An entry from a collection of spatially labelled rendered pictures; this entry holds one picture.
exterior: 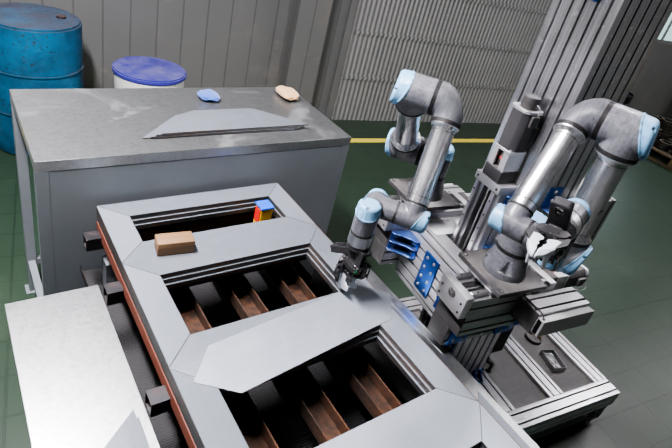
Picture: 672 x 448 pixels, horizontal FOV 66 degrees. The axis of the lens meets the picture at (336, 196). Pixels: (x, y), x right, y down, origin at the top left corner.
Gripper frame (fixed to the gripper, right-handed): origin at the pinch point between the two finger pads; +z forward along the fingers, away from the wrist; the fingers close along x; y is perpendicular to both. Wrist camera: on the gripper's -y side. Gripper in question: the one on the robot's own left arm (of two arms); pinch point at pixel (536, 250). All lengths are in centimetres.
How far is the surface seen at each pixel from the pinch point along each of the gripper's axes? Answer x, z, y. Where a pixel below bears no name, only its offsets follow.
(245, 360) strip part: 58, 27, 51
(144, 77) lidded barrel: 297, -104, 43
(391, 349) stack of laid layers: 34, -13, 58
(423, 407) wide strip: 15, 1, 57
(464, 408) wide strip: 6, -8, 58
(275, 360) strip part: 52, 20, 52
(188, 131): 141, -20, 19
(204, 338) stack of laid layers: 71, 30, 50
